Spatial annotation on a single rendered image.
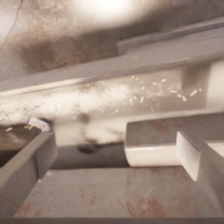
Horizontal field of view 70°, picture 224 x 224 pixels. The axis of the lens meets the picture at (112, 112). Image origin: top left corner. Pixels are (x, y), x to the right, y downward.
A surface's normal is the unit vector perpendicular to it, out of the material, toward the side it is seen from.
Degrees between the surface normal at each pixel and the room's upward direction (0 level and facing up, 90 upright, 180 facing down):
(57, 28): 0
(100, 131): 0
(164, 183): 90
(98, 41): 0
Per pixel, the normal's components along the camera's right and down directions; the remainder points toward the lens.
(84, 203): -0.24, -0.77
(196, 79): -0.12, 0.63
